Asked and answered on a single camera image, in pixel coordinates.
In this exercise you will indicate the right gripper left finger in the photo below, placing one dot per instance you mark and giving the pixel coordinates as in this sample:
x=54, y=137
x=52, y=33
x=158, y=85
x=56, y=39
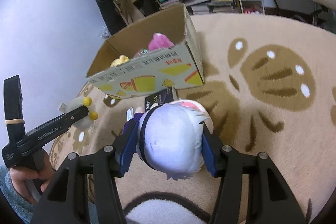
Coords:
x=66, y=198

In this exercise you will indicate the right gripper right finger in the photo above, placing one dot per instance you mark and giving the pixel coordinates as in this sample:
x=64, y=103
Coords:
x=270, y=199

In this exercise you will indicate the white-haired plush doll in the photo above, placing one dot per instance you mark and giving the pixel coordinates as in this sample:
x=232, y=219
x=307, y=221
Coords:
x=169, y=139

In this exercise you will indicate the yellow plush toy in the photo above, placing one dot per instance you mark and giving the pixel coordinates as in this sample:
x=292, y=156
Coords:
x=121, y=60

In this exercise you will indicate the pink plush toy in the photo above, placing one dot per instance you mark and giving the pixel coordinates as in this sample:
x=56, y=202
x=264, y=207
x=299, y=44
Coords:
x=159, y=41

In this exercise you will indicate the green tissue pack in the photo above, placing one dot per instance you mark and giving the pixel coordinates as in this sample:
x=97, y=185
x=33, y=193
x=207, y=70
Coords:
x=141, y=53

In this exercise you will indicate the person's left hand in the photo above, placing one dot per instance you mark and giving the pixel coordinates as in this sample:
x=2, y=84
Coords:
x=19, y=174

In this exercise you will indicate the pink swirl roll cushion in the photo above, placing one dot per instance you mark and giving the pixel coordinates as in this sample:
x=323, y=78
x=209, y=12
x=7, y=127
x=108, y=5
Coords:
x=193, y=105

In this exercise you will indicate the black Face tissue pack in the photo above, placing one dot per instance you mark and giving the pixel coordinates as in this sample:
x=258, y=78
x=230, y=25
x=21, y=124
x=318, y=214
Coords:
x=166, y=95

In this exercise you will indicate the open cardboard box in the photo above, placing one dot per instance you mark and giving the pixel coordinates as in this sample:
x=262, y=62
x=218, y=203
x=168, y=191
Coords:
x=179, y=66

